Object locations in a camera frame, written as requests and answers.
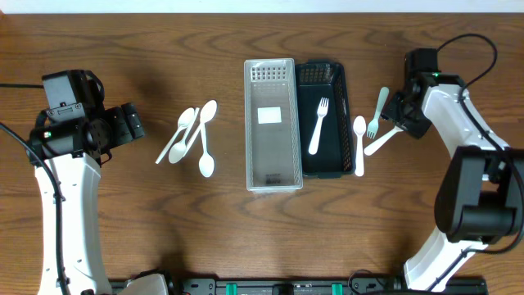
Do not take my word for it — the clear plastic basket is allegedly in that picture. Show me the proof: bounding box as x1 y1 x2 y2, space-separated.
244 58 303 193

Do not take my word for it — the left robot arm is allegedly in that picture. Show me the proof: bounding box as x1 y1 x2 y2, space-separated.
28 102 144 294

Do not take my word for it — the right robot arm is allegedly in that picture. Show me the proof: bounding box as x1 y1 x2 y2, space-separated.
382 72 523 292

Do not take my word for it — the white plastic spoon large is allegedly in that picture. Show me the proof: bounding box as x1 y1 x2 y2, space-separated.
184 100 218 156

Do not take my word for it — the left black cable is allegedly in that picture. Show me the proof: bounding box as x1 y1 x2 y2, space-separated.
0 83 73 295

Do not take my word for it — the white label in basket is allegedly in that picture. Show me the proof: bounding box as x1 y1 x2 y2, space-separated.
257 107 282 125

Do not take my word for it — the white plastic spoon bowl down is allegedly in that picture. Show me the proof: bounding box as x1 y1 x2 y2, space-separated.
169 107 200 164

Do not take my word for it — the right black cable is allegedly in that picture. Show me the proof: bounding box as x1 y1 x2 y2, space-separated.
436 33 524 255

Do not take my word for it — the white plastic fork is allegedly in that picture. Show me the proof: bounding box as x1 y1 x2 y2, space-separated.
308 98 329 155
364 126 403 156

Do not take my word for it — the dark green plastic basket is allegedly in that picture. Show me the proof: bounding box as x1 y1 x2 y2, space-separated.
296 60 355 179

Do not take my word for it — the black mounting rail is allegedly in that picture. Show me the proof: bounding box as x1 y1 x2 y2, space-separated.
108 277 489 295

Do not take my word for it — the black cable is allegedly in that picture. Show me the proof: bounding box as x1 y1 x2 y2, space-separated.
0 83 73 295
436 33 524 255

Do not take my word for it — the mint green plastic fork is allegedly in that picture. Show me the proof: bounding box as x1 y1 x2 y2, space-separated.
366 87 390 139

